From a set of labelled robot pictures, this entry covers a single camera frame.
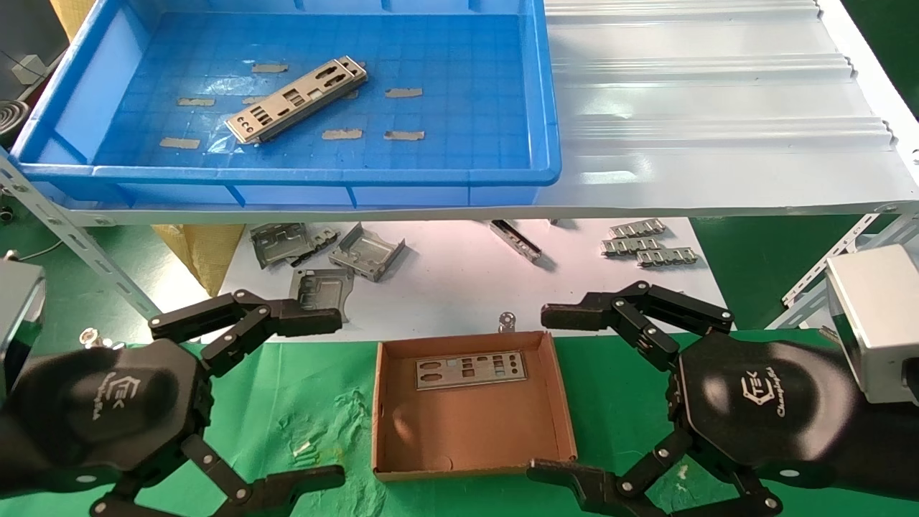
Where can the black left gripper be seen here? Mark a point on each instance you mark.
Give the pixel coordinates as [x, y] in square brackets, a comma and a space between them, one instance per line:
[108, 409]

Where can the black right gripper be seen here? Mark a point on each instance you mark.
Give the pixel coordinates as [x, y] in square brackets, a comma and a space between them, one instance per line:
[761, 402]

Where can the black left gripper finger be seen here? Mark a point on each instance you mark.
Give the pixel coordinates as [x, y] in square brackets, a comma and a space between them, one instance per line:
[301, 322]

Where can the silver metal I/O shield plate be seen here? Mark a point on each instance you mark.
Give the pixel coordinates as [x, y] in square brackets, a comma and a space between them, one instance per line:
[513, 366]
[312, 86]

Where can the shallow brown cardboard box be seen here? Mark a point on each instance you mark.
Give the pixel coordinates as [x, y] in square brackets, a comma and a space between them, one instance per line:
[467, 431]

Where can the blue plastic tray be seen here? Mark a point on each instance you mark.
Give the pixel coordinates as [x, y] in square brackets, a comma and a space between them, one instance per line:
[459, 108]

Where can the tan cardboard sheet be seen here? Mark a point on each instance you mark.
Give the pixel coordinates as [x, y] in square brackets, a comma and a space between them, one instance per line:
[72, 14]

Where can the grey flat stamped metal plate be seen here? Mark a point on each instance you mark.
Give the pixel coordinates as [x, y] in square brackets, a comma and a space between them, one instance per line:
[327, 283]

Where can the green cloth mat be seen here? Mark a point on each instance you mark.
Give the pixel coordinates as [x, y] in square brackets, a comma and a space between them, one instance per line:
[301, 388]

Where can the yellow woven bag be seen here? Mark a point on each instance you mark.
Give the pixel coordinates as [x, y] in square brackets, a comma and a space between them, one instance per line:
[204, 251]

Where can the white paper sheet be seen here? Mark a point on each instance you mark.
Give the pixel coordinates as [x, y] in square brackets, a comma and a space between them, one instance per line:
[445, 280]

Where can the small toothed metal strip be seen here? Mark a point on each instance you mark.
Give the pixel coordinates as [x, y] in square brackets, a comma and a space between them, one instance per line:
[668, 256]
[637, 228]
[632, 245]

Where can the narrow grey metal strip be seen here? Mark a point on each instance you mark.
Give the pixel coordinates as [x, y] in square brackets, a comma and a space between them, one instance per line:
[515, 239]

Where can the small silver bolts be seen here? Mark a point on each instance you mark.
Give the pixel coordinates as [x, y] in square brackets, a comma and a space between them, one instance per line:
[93, 337]

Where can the white slotted angle beam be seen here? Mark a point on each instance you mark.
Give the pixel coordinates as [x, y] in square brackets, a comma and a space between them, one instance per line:
[72, 240]
[826, 271]

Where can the small white block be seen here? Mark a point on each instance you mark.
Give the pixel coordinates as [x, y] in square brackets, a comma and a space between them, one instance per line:
[29, 68]

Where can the grey stamped metal bracket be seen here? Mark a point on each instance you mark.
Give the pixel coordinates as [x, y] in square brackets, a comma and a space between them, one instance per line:
[287, 243]

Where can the grey U-shaped metal bracket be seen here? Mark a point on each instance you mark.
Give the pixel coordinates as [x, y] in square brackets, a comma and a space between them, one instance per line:
[367, 251]

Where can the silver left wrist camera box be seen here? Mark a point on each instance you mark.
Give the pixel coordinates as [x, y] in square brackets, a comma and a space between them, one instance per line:
[18, 309]

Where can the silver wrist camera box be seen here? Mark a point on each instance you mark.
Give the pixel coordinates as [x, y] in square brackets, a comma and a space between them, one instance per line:
[18, 309]
[872, 319]

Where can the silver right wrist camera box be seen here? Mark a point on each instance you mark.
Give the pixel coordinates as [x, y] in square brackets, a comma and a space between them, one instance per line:
[872, 319]

